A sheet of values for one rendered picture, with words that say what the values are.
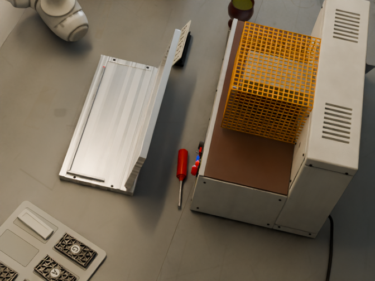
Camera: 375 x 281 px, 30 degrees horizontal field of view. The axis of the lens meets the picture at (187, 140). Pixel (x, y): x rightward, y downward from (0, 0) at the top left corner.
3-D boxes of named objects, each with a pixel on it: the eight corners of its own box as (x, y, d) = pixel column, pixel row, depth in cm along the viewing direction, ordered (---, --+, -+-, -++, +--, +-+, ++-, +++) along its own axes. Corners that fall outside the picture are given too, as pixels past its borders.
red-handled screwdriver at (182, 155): (177, 152, 201) (178, 147, 199) (187, 153, 201) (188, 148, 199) (173, 208, 191) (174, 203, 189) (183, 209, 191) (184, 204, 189)
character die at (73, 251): (66, 233, 182) (65, 231, 181) (96, 253, 180) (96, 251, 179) (54, 247, 180) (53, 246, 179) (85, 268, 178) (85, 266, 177)
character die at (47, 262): (47, 256, 178) (47, 253, 177) (76, 279, 176) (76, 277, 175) (34, 269, 176) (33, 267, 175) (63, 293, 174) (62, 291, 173)
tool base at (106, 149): (101, 59, 216) (101, 51, 213) (166, 74, 216) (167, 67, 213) (59, 179, 192) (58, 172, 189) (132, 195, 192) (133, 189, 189)
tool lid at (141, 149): (175, 28, 198) (181, 30, 199) (157, 67, 214) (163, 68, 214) (139, 156, 174) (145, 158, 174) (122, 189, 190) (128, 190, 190)
